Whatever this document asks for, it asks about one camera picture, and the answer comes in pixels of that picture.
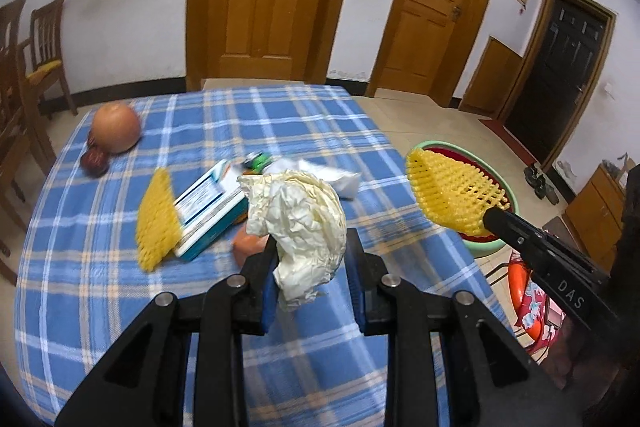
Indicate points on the wooden panel door red ornament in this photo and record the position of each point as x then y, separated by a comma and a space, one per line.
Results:
430, 7

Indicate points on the red basin green rim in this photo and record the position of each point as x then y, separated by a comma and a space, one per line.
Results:
487, 248

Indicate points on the pair of dark shoes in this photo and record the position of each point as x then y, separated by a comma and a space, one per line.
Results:
540, 182

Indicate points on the white teal medicine box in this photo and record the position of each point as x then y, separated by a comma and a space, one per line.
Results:
210, 207

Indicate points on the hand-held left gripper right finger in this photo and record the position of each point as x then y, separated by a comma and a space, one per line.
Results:
357, 277

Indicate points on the blue plaid tablecloth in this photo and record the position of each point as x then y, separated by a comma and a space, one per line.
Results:
100, 307

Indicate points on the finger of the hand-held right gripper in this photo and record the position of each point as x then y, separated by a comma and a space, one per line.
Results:
505, 224

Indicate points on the wooden side cabinet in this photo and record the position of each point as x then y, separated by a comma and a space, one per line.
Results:
595, 217

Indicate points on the orange fruit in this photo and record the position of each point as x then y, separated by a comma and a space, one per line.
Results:
247, 247

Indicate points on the white plastic bag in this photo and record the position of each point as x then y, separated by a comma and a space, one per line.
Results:
340, 182

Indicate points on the red doormat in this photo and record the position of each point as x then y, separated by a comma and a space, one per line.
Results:
510, 142

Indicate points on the cream paper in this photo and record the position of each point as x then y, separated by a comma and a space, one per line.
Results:
300, 217

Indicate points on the round brown fruit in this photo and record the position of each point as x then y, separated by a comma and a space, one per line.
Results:
116, 127

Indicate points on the black entrance door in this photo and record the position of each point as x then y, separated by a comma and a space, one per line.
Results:
560, 77

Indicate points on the yellow foam fruit net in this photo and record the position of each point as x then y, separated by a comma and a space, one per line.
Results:
450, 192
157, 222

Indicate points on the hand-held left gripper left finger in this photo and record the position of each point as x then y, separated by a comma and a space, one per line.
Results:
270, 302

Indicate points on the small wooden cabinet door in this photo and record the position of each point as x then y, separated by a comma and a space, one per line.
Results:
492, 74

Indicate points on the wooden chair yellow cushion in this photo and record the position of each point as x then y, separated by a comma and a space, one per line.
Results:
47, 32

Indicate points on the dark red fruit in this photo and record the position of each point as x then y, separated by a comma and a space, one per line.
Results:
94, 141
95, 163

